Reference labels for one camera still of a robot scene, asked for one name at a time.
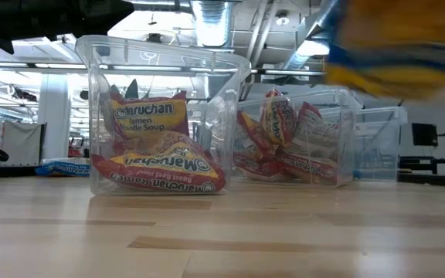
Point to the white cloth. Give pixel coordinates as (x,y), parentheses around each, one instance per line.
(21,143)

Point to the red Maruchan ramen pack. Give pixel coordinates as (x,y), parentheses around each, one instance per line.
(149,116)
(247,135)
(317,131)
(278,119)
(307,170)
(160,170)

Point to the blue Maruchan ramen pack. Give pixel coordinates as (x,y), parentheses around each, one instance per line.
(62,168)
(392,46)

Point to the white building column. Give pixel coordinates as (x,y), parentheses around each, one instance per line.
(54,116)

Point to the silver ventilation duct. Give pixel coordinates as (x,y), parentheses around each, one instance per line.
(212,23)
(311,27)

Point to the black monitor on arm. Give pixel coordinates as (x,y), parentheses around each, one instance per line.
(424,134)

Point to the small clear plastic bin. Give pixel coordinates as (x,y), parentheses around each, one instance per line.
(222,116)

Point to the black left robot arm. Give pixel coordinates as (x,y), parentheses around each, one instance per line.
(52,15)

